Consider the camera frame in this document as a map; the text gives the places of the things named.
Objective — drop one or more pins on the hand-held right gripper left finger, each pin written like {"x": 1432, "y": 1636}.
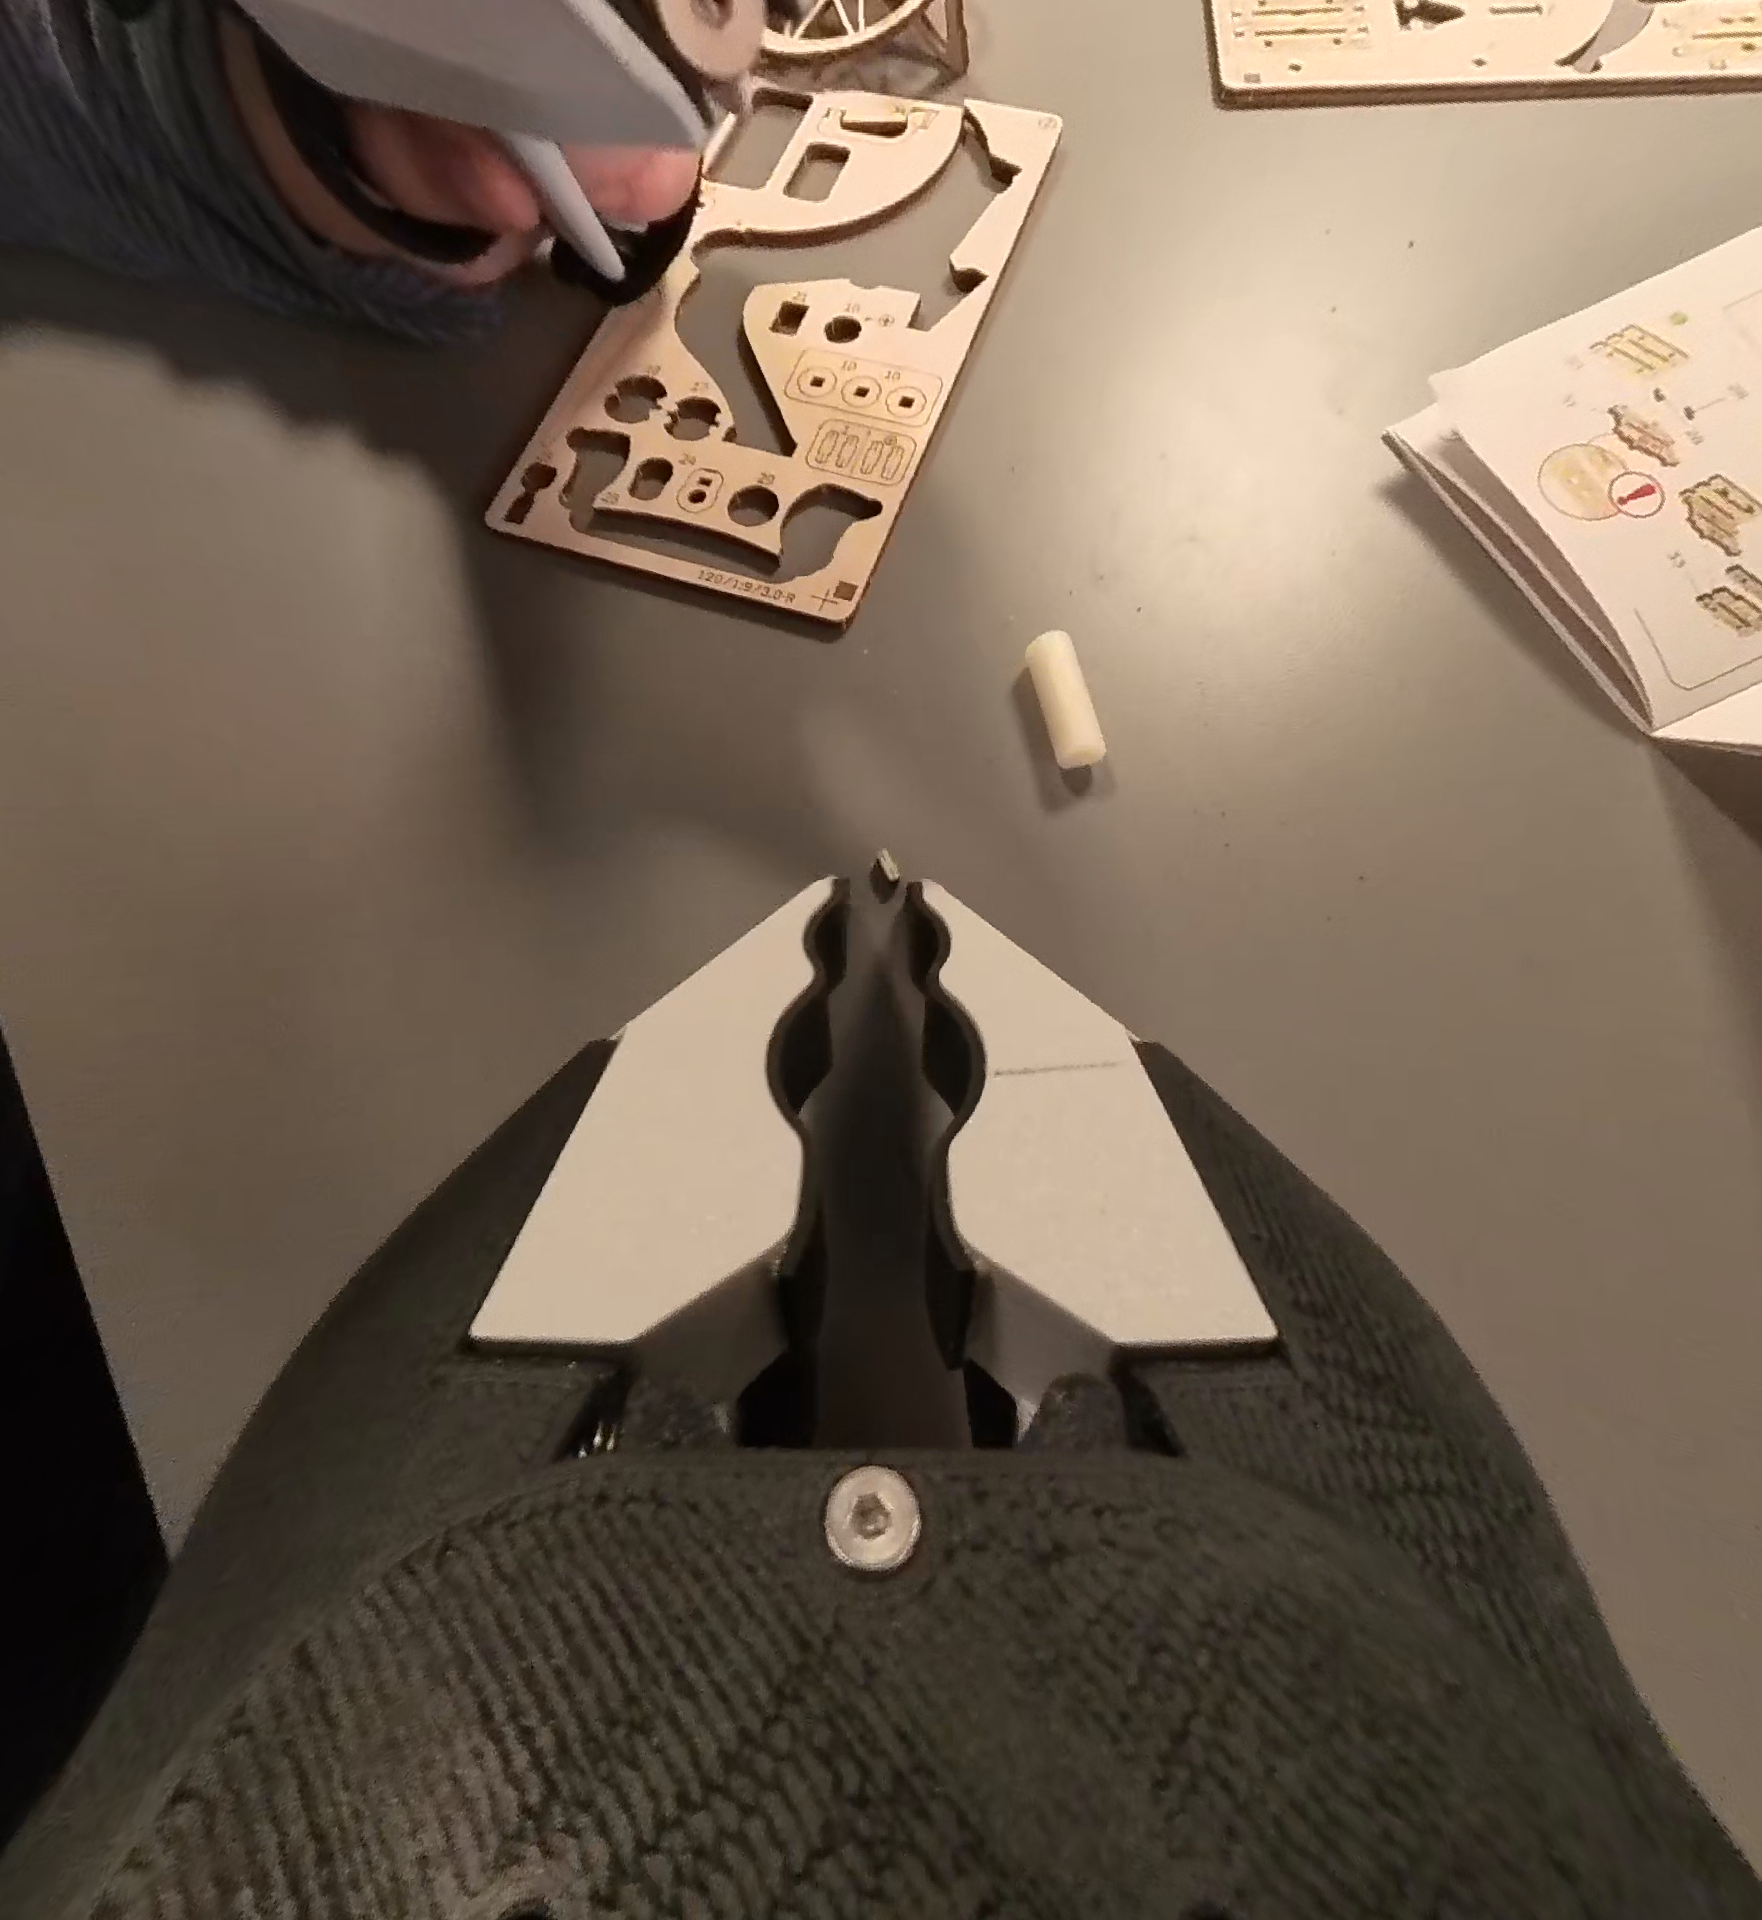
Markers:
{"x": 642, "y": 1201}

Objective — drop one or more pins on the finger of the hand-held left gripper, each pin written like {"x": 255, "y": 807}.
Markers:
{"x": 520, "y": 62}

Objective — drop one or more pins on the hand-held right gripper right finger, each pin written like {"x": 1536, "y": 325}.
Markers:
{"x": 1105, "y": 1201}

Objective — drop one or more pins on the partly built wooden model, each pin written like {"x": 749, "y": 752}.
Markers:
{"x": 852, "y": 32}

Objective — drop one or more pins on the person's left forearm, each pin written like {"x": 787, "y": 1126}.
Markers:
{"x": 87, "y": 136}

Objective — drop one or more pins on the punched-out wooden parts sheet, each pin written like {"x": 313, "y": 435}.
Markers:
{"x": 820, "y": 359}

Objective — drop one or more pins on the long wooden parts sheet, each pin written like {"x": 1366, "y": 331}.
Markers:
{"x": 1510, "y": 62}

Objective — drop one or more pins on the person's left hand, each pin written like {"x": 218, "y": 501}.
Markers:
{"x": 445, "y": 167}

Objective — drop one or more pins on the white wax stick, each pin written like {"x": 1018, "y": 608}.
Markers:
{"x": 1064, "y": 703}

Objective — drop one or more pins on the instruction booklet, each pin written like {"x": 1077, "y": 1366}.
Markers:
{"x": 1676, "y": 494}

